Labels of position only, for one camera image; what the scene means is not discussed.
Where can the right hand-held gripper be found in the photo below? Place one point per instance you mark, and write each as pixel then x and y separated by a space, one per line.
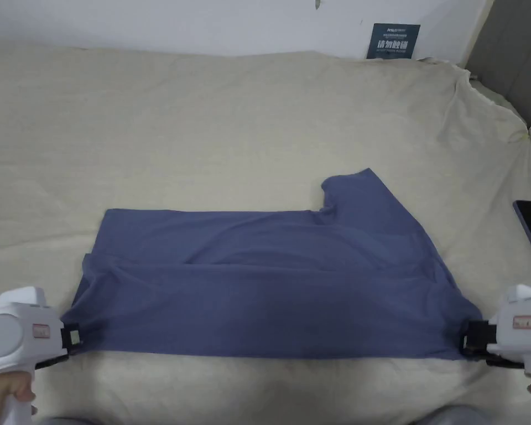
pixel 522 323

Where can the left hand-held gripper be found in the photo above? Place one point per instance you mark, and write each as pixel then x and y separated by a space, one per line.
pixel 13 332

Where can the blue shirt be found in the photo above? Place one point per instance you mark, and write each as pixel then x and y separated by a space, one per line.
pixel 256 287

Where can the person's left hand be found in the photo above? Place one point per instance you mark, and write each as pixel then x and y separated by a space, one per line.
pixel 4 387

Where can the bed with beige sheet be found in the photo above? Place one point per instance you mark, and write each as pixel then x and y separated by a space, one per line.
pixel 203 133

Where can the grey padded headboard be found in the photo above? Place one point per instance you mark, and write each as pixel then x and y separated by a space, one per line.
pixel 513 66

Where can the dark blue sign card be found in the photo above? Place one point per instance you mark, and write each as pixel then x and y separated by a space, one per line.
pixel 391 42

